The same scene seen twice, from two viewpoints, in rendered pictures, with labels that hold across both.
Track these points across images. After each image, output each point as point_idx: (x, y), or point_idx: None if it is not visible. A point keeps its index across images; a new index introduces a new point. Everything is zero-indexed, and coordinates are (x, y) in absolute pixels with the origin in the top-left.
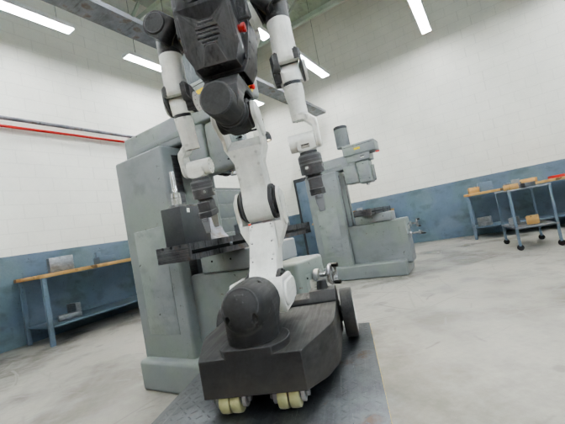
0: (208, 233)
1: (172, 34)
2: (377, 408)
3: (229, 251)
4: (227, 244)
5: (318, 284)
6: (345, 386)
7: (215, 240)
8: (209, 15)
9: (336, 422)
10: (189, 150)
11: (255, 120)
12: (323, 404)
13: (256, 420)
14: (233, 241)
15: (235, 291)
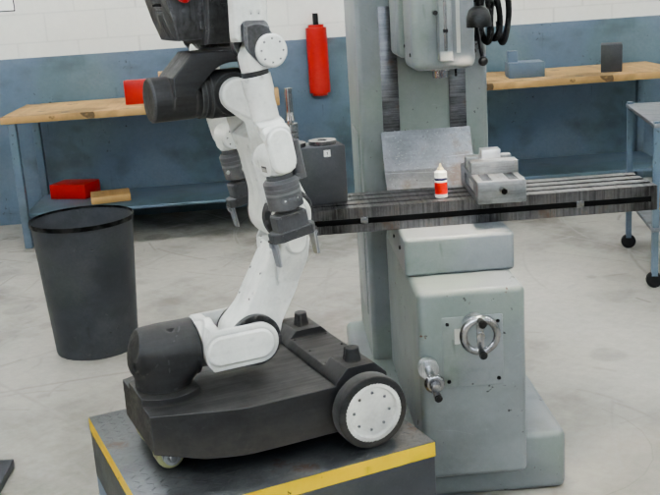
0: (340, 192)
1: None
2: None
3: (357, 232)
4: (354, 221)
5: (344, 352)
6: (217, 478)
7: (328, 212)
8: None
9: (148, 492)
10: None
11: (230, 111)
12: (178, 477)
13: (141, 454)
14: (370, 216)
15: (135, 333)
